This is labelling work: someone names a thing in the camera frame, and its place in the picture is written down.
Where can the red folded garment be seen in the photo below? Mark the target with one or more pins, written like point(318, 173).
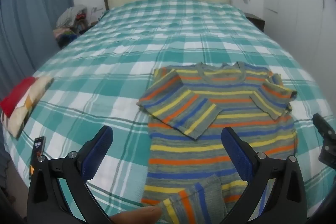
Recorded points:
point(18, 95)

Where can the bed with green plaid sheet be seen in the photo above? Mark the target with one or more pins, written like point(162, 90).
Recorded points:
point(105, 56)

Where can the pile of mixed clothes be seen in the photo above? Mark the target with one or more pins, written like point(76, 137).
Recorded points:
point(69, 19)

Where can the blue-grey curtain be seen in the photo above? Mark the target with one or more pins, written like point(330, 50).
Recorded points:
point(29, 16)

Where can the white wall socket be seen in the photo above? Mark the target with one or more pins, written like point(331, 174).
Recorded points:
point(96, 9)

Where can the white wardrobe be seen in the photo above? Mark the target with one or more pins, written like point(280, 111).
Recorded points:
point(302, 16)

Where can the black smartphone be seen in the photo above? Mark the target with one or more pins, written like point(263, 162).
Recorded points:
point(38, 150)

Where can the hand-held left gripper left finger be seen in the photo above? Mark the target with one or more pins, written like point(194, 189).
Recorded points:
point(97, 150)

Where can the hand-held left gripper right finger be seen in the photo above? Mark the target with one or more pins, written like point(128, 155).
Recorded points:
point(236, 150)

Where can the striped knit sweater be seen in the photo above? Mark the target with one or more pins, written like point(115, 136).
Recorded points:
point(183, 155)

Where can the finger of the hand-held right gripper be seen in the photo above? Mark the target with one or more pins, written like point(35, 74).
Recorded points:
point(328, 153)
point(324, 125)

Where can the person's left hand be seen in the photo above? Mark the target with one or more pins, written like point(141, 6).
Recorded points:
point(136, 216)

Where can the cream checked folded garment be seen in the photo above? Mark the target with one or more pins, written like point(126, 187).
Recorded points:
point(29, 106)

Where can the dark wooden nightstand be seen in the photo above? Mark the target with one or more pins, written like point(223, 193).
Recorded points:
point(256, 20)

